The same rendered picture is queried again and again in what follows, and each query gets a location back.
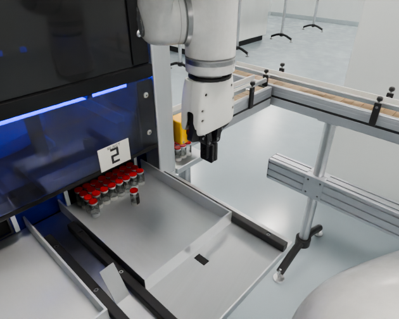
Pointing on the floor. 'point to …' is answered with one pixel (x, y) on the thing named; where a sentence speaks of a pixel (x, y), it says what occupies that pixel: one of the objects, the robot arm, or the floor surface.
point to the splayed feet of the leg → (296, 252)
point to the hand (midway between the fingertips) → (208, 150)
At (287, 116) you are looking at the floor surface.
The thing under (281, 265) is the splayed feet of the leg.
